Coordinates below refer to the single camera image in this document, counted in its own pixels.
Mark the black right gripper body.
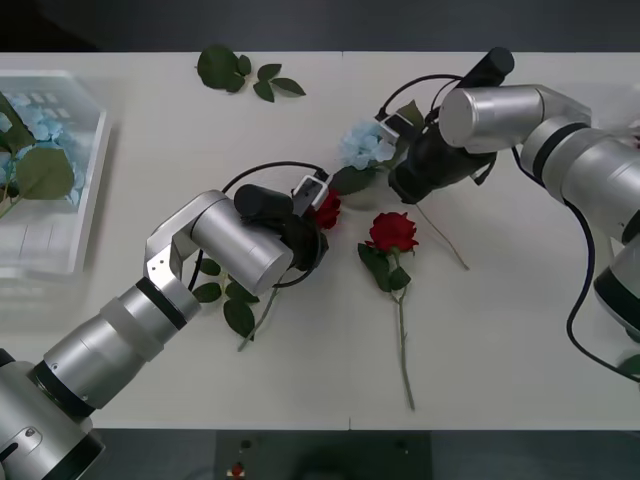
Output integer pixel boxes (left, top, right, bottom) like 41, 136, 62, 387
387, 126, 497, 205

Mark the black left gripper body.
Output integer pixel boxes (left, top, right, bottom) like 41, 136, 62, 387
281, 213, 330, 272

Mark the red rose green stem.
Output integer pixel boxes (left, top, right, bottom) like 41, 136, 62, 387
356, 211, 420, 412
237, 188, 344, 353

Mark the green leaf twig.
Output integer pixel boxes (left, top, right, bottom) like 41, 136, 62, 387
192, 258, 261, 339
617, 352, 640, 380
224, 53, 307, 104

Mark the large round green leaf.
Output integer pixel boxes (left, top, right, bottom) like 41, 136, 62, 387
196, 43, 240, 91

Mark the shallow white box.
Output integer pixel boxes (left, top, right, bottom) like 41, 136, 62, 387
0, 69, 114, 301

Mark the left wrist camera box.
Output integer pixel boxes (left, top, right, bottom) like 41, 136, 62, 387
291, 174, 330, 214

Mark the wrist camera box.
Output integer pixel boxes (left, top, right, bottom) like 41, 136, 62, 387
375, 113, 412, 144
291, 174, 330, 214

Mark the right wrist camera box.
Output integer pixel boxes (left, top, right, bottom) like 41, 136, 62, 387
375, 113, 412, 144

